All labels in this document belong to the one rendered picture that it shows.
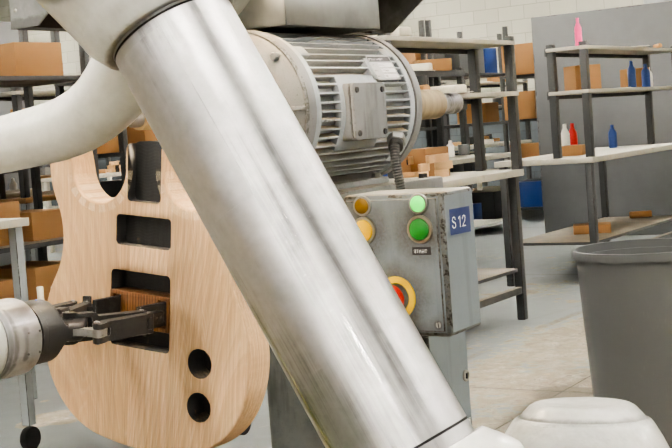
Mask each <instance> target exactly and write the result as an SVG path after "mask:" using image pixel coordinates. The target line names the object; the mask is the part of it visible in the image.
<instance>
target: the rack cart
mask: <svg viewBox="0 0 672 448"><path fill-rule="evenodd" d="M37 299H42V300H44V290H43V286H39V287H37ZM18 383H19V394H20V405H21V416H22V426H27V427H25V428H24V429H23V430H22V432H21V435H20V444H21V446H22V448H37V447H38V446H39V444H40V441H41V433H40V430H39V429H38V428H37V427H35V426H32V425H34V424H36V417H35V406H34V395H33V384H32V372H31V370H30V371H28V372H27V373H25V374H23V375H18ZM250 428H251V424H250V425H249V426H248V428H247V429H246V430H245V431H244V432H243V433H242V434H240V435H246V434H247V433H248V432H249V430H250Z"/></svg>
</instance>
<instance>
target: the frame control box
mask: <svg viewBox="0 0 672 448"><path fill-rule="evenodd" d="M415 193H421V194H423V195H424V196H425V197H426V198H427V202H428V207H427V210H426V211H425V212H424V213H423V214H420V215H418V214H415V213H413V212H412V211H411V210H410V208H409V199H410V197H411V196H412V195H413V194H415ZM361 195H363V196H366V197H368V198H369V199H370V202H371V211H370V213H369V214H368V215H366V216H359V215H358V214H356V213H355V211H354V209H353V202H354V200H355V199H356V198H357V197H358V196H361ZM344 202H345V204H346V206H347V208H348V209H349V211H350V213H351V215H352V216H353V218H354V220H355V222H356V223H357V222H358V221H361V220H365V221H367V222H369V223H370V225H371V227H372V236H371V238H370V239H369V240H368V241H367V243H368V244H369V246H370V248H371V250H372V251H373V253H374V255H375V257H376V258H377V260H378V262H379V264H380V265H381V267H382V269H383V271H384V272H385V274H386V276H387V278H388V279H389V281H390V283H391V285H394V286H396V287H398V288H399V289H400V290H401V292H402V293H403V296H404V305H403V306H404V307H405V309H406V311H407V313H408V314H409V316H410V318H411V320H412V321H413V323H414V325H415V327H416V328H417V330H418V332H419V334H420V335H421V336H439V337H451V336H453V335H456V334H458V333H461V332H464V331H466V330H469V329H471V328H474V327H476V326H479V325H480V324H481V315H480V301H479V286H478V272H477V258H476V244H475V229H474V215H473V201H472V190H471V188H470V187H449V188H426V189H403V190H381V191H372V192H366V193H360V194H354V195H348V196H346V197H345V198H344ZM419 218H421V219H423V220H425V221H426V223H427V224H428V227H429V234H428V236H427V237H426V239H424V240H415V239H414V238H413V237H412V236H411V235H410V232H409V226H410V224H411V222H412V221H413V220H415V219H419Z"/></svg>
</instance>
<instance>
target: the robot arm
mask: <svg viewBox="0 0 672 448"><path fill-rule="evenodd" d="M36 1H37V2H38V3H39V4H40V5H41V6H42V7H43V8H44V9H45V10H46V11H47V12H48V13H49V14H50V15H51V16H52V17H53V18H54V19H55V20H56V21H57V22H58V23H59V24H60V25H61V26H62V27H63V28H64V29H65V30H66V31H67V32H68V33H69V34H70V35H71V36H72V37H73V38H74V39H75V40H76V41H77V42H78V43H79V44H80V46H81V47H82V48H83V49H84V50H85V52H86V53H87V54H88V55H89V56H90V57H91V59H90V61H89V63H88V65H87V67H86V69H85V70H84V72H83V73H82V75H81V77H80V78H79V79H78V80H77V82H76V83H75V84H74V85H73V86H72V87H71V88H70V89H69V90H67V91H66V92H65V93H63V94H62V95H60V96H58V97H57V98H55V99H53V100H50V101H48V102H46V103H43V104H40V105H37V106H34V107H30V108H27V109H23V110H20V111H17V112H13V113H10V114H6V115H3V116H0V174H2V173H7V172H12V171H17V170H22V169H27V168H32V167H37V166H42V165H47V164H52V163H57V162H61V161H65V160H68V159H72V158H74V157H77V156H80V155H83V154H86V153H88V152H90V151H92V150H94V149H96V148H98V147H100V146H102V145H103V144H105V143H107V142H108V141H110V140H111V139H113V138H114V137H116V136H117V135H118V134H119V133H121V132H122V131H123V130H124V129H126V128H127V127H128V126H129V125H130V124H131V123H132V122H133V121H134V120H136V119H137V118H138V117H139V116H140V115H141V114H142V113H143V114H144V116H145V118H146V120H147V121H148V123H149V125H150V127H151V129H152V131H153V132H154V134H155V136H156V138H157V140H158V142H159V143H160V145H161V147H162V149H163V151H164V153H165V154H166V156H167V158H168V160H169V162H170V164H171V165H172V167H173V169H174V171H175V173H176V175H177V176H178V178H179V180H180V182H181V184H182V185H183V187H184V189H185V191H186V193H187V195H188V196H189V198H190V200H191V202H192V204H193V206H194V207H195V209H196V211H197V213H198V215H199V217H200V218H201V220H202V222H203V224H204V226H205V228H206V229H207V231H208V233H209V235H210V237H211V239H212V240H213V242H214V244H215V246H216V248H217V250H218V251H219V253H220V255H221V257H222V259H223V261H224V262H225V264H226V266H227V268H228V270H229V272H230V273H231V275H232V277H233V279H234V281H235V283H236V284H237V286H238V288H239V290H240V292H241V294H242V295H243V297H244V299H245V301H246V303H247V305H248V306H249V308H250V310H251V312H252V314H253V316H254V317H255V319H256V321H257V323H258V325H259V327H260V328H261V330H262V332H263V334H264V336H265V338H266V339H267V341H268V343H269V345H270V347H271V349H272V350H273V352H274V354H275V356H276V358H277V360H278V361H279V363H280V365H281V367H282V369H283V371H284V372H285V374H286V376H287V378H288V380H289V381H290V383H291V385H292V387H293V389H294V391H295V392H296V394H297V396H298V398H299V400H300V402H301V403H302V405H303V407H304V409H305V411H306V413H307V414H308V416H309V418H310V420H311V422H312V424H313V425H314V427H315V429H316V431H317V433H318V435H319V436H320V438H321V440H322V442H323V444H324V446H325V447H326V448H670V447H669V445H668V444H667V442H666V440H665V438H664V436H663V435H662V433H661V431H660V430H659V428H658V427H657V425H656V424H655V422H654V421H653V420H652V418H650V417H648V416H646V415H645V414H644V413H643V412H642V411H641V410H640V409H639V408H638V407H637V406H636V405H635V404H633V403H631V402H629V401H625V400H620V399H613V398H600V397H566V398H553V399H545V400H540V401H536V402H534V403H532V404H530V405H529V406H528V407H527V408H526V409H525V410H524V411H523V413H522V414H521V415H518V416H517V417H516V418H515V419H514V420H513V421H512V423H511V424H510V426H509V427H508V429H507V431H506V432H505V434H504V433H502V432H499V431H496V430H493V429H491V428H488V427H485V426H480V427H478V428H476V429H474V428H473V426H472V424H471V423H470V421H469V419H468V417H467V416H466V414H465V412H464V410H463V409H462V407H461V405H460V403H459V402H458V400H457V398H456V396H455V395H454V393H453V391H452V389H451V388H450V386H449V384H448V382H447V381H446V379H445V377H444V375H443V374H442V372H441V370H440V369H439V367H438V365H437V363H436V362H435V360H434V358H433V356H432V355H431V353H430V351H429V349H428V348H427V346H426V344H425V342H424V341H423V339H422V337H421V335H420V334H419V332H418V330H417V328H416V327H415V325H414V323H413V321H412V320H411V318H410V316H409V314H408V313H407V311H406V309H405V307H404V306H403V304H402V302H401V300H400V299H399V297H398V295H397V293H396V292H395V290H394V288H393V286H392V285H391V283H390V281H389V279H388V278H387V276H386V274H385V272H384V271H383V269H382V267H381V265H380V264H379V262H378V260H377V258H376V257H375V255H374V253H373V251H372V250H371V248H370V246H369V244H368V243H367V241H366V239H365V237H364V236H363V234H362V232H361V230H360V229H359V227H358V225H357V223H356V222H355V220H354V218H353V216H352V215H351V213H350V211H349V209H348V208H347V206H346V204H345V202H344V201H343V199H342V197H341V195H340V194H339V192H338V190H337V188H336V187H335V185H334V183H333V181H332V180H331V178H330V176H329V174H328V173H327V171H326V169H325V167H324V166H323V164H322V162H321V160H320V159H319V157H318V155H317V153H316V152H315V150H314V148H313V146H312V145H311V143H310V141H309V139H308V138H307V136H306V134H305V132H304V131H303V129H302V127H301V125H300V124H299V122H298V120H297V118H296V117H295V115H294V113H293V111H292V110H291V108H290V106H289V104H288V103H287V101H286V99H285V97H284V96H283V94H282V92H281V90H280V89H279V87H278V85H277V83H276V82H275V80H274V78H273V76H272V75H271V73H270V71H269V69H268V68H267V66H266V64H265V62H264V61H263V59H262V57H261V55H260V54H259V52H258V50H257V48H256V47H255V45H254V43H253V42H252V40H251V38H250V36H249V35H248V33H247V31H246V29H245V28H244V26H243V24H242V22H241V21H240V19H239V17H238V15H239V14H240V13H241V12H242V11H243V9H244V8H245V7H246V5H247V4H248V3H249V1H250V0H36ZM161 326H166V302H165V301H164V302H159V303H154V304H148V305H143V306H138V307H136V310H135V311H125V312H121V295H115V296H110V297H105V298H100V299H94V300H93V304H92V296H83V298H82V302H81V303H78V301H76V300H70V301H66V302H62V303H57V304H53V305H52V304H51V303H49V302H47V301H45V300H42V299H34V300H29V301H21V300H18V299H15V298H5V299H0V380H1V379H5V378H11V377H13V376H17V375H23V374H25V373H27V372H28V371H30V370H31V369H32V368H33V367H34V366H35V365H37V364H41V363H46V362H49V361H51V360H53V359H54V358H56V357H57V356H58V354H59V353H60V351H61V350H62V348H63V346H64V345H75V344H77V343H78V342H84V341H92V340H93V344H95V345H100V344H103V343H106V342H108V341H113V340H118V339H123V338H128V337H134V336H139V335H141V336H143V337H144V336H146V334H151V333H153V332H154V328H157V327H161Z"/></svg>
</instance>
